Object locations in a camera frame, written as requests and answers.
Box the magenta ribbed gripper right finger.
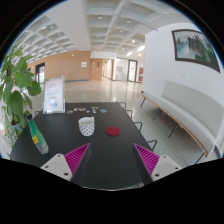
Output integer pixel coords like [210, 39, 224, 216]
[133, 143, 183, 183]

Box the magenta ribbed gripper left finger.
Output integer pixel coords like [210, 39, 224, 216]
[40, 142, 92, 182]

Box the green plastic water bottle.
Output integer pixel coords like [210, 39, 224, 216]
[27, 114, 49, 154]

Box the black metal chair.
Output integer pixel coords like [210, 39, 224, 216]
[134, 121, 143, 132]
[117, 101, 127, 110]
[125, 110, 133, 119]
[147, 139, 158, 151]

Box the white dotted cup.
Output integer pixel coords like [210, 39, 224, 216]
[78, 117, 95, 137]

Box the black table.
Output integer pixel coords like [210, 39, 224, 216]
[10, 102, 152, 190]

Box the red round coaster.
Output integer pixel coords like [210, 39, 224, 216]
[106, 127, 120, 136]

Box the small blue badge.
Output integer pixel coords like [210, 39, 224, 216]
[100, 109, 107, 113]

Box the acrylic sign stand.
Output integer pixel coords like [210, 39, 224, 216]
[43, 77, 65, 114]

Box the long white bench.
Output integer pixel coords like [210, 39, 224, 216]
[142, 80, 224, 156]

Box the green leafy potted plant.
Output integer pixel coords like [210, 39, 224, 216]
[0, 43, 42, 146]

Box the framed landscape painting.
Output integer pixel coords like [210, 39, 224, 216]
[172, 29, 220, 72]

